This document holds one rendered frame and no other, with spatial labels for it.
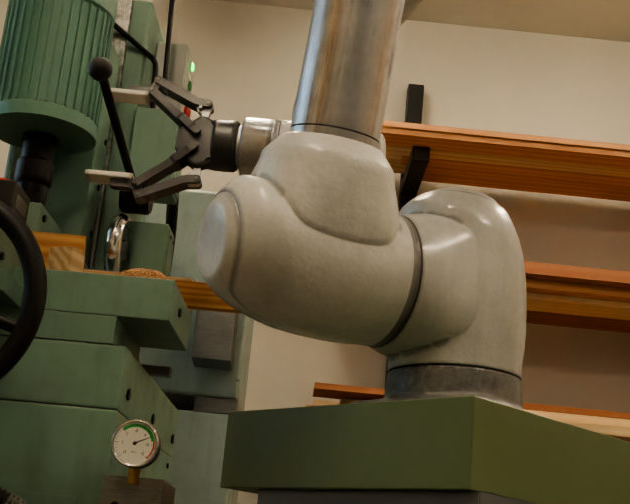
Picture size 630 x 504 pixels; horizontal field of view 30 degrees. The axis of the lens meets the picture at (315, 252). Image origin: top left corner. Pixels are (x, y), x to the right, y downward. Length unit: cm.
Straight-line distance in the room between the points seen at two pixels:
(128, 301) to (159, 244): 36
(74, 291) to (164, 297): 13
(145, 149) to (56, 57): 28
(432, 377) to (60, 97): 86
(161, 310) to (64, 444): 22
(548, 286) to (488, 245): 256
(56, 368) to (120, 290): 14
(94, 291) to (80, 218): 33
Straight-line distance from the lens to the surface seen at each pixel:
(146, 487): 156
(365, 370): 420
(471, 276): 129
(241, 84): 453
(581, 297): 394
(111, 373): 163
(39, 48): 191
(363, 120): 126
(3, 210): 152
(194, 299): 180
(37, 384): 165
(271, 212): 118
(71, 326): 166
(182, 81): 224
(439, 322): 127
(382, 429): 119
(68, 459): 162
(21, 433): 164
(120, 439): 155
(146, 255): 199
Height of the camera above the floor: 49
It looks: 17 degrees up
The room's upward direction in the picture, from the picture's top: 5 degrees clockwise
